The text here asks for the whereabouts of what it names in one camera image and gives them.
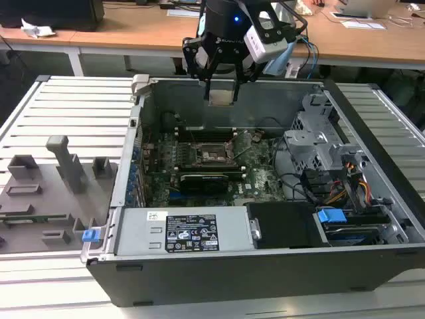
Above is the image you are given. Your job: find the silver laptop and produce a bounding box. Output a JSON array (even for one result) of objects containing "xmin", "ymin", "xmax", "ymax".
[{"xmin": 333, "ymin": 0, "xmax": 389, "ymax": 19}]

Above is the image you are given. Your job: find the metal CPU socket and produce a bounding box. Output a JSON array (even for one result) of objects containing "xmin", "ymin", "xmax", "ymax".
[{"xmin": 194, "ymin": 142, "xmax": 239, "ymax": 167}]

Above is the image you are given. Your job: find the green motherboard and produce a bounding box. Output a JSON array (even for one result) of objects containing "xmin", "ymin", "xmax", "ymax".
[{"xmin": 141, "ymin": 129, "xmax": 286, "ymax": 209}]

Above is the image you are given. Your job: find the black plastic shroud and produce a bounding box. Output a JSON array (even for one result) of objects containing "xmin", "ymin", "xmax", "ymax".
[{"xmin": 247, "ymin": 201, "xmax": 328, "ymax": 250}]

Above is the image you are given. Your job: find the wooden office desk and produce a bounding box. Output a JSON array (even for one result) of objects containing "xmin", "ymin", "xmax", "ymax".
[
  {"xmin": 69, "ymin": 0, "xmax": 425, "ymax": 72},
  {"xmin": 0, "ymin": 23, "xmax": 84, "ymax": 77}
]

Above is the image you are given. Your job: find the black PC case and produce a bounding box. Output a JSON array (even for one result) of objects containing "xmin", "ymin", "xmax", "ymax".
[{"xmin": 85, "ymin": 73, "xmax": 425, "ymax": 307}]

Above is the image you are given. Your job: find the black graphics card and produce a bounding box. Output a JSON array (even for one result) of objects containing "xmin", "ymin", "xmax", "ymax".
[{"xmin": 179, "ymin": 171, "xmax": 230, "ymax": 196}]

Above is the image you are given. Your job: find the black monitor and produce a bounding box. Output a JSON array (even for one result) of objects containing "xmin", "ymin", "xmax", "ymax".
[{"xmin": 0, "ymin": 0, "xmax": 106, "ymax": 33}]

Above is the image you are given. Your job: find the metal drive cage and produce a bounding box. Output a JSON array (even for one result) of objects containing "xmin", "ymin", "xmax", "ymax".
[{"xmin": 284, "ymin": 92, "xmax": 366, "ymax": 170}]

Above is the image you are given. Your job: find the metal socket cover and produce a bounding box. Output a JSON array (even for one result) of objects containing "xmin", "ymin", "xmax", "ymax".
[{"xmin": 226, "ymin": 130, "xmax": 250, "ymax": 159}]

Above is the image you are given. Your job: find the coloured wire bundle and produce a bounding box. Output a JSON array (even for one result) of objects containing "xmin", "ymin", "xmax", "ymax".
[{"xmin": 327, "ymin": 161, "xmax": 372, "ymax": 205}]

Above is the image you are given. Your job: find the crumpled white paper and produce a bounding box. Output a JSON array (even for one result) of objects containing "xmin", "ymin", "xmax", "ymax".
[{"xmin": 20, "ymin": 18, "xmax": 56, "ymax": 38}]

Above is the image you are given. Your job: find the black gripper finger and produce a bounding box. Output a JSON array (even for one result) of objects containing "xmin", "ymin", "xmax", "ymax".
[
  {"xmin": 231, "ymin": 49, "xmax": 266, "ymax": 102},
  {"xmin": 181, "ymin": 37, "xmax": 222, "ymax": 100}
]

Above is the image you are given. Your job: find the pale crumpled wrapper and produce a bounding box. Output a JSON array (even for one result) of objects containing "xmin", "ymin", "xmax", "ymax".
[{"xmin": 295, "ymin": 0, "xmax": 315, "ymax": 16}]

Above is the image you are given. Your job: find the grey power supply unit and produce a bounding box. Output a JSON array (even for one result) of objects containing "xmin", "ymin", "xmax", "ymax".
[{"xmin": 114, "ymin": 206, "xmax": 253, "ymax": 257}]

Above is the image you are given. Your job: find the hard disk in blue carrier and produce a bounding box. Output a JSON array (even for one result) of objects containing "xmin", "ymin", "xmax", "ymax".
[{"xmin": 317, "ymin": 207, "xmax": 391, "ymax": 247}]

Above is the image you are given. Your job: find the grey parts rack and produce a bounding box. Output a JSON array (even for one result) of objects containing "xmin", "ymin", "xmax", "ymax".
[{"xmin": 0, "ymin": 134, "xmax": 119, "ymax": 253}]

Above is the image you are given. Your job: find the blue cable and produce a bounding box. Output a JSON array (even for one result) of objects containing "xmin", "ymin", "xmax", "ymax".
[{"xmin": 296, "ymin": 35, "xmax": 320, "ymax": 80}]

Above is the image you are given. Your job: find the pale blue teach pendant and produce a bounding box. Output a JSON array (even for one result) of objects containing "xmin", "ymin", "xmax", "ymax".
[{"xmin": 264, "ymin": 41, "xmax": 298, "ymax": 76}]

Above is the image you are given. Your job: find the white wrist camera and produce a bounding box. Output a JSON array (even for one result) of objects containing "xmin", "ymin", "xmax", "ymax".
[{"xmin": 244, "ymin": 25, "xmax": 289, "ymax": 64}]

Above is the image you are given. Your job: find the green RAM stick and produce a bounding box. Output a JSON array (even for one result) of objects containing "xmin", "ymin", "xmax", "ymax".
[
  {"xmin": 172, "ymin": 169, "xmax": 243, "ymax": 181},
  {"xmin": 0, "ymin": 214, "xmax": 69, "ymax": 223}
]

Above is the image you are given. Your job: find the silver CPU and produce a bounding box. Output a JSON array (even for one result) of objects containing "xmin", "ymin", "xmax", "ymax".
[{"xmin": 208, "ymin": 88, "xmax": 235, "ymax": 106}]

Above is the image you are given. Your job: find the blue expansion slot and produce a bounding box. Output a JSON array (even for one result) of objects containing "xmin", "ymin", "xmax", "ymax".
[{"xmin": 168, "ymin": 194, "xmax": 200, "ymax": 204}]

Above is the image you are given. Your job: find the black cable bundle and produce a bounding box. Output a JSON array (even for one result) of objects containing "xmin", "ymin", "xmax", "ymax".
[{"xmin": 272, "ymin": 136, "xmax": 336, "ymax": 204}]

